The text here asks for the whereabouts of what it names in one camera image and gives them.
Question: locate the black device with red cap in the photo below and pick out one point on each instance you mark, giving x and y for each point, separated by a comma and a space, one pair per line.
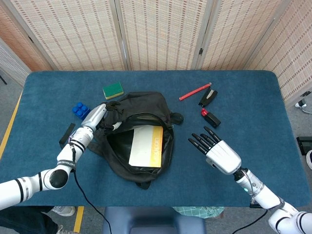
212, 119

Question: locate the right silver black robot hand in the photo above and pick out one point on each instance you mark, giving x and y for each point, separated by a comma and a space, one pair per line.
221, 156

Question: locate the white and black shoe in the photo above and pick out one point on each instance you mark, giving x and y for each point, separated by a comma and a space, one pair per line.
300, 104

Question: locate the blue padded robot base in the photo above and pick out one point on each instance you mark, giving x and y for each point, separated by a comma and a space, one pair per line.
151, 219

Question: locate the black stapler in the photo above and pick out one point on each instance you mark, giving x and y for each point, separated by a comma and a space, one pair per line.
207, 98

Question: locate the woven folding screen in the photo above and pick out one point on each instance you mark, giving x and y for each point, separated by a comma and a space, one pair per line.
158, 31

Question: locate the dark trouser leg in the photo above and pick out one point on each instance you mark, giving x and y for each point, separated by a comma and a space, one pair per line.
24, 221

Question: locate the blue toy building brick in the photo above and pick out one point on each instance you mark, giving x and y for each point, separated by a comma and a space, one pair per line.
81, 111

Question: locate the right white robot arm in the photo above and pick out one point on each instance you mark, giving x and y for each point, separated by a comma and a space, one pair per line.
265, 195

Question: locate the white yellow notebook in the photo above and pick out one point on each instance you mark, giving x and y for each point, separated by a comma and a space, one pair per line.
143, 148

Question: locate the green and yellow sponge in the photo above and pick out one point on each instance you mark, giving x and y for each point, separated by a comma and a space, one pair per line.
112, 90

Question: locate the red pen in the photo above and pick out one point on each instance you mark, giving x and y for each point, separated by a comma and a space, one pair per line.
195, 92

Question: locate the white sneaker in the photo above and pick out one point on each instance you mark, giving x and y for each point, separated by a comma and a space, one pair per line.
64, 210
64, 230

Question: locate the blue table cloth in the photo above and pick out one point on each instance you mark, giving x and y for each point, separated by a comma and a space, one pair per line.
243, 97

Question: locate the black box on floor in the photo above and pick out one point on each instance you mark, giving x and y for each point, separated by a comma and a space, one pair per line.
305, 145

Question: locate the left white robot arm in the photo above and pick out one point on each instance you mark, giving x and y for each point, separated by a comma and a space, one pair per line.
68, 153

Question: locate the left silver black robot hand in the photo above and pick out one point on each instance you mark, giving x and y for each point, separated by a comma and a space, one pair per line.
95, 115

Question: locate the green checked cloth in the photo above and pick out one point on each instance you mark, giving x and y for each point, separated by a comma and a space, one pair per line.
197, 212

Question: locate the dark shoe with white sole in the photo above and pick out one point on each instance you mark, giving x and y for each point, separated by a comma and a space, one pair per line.
309, 159

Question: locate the black fabric backpack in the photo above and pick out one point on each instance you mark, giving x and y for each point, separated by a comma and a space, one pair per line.
146, 104

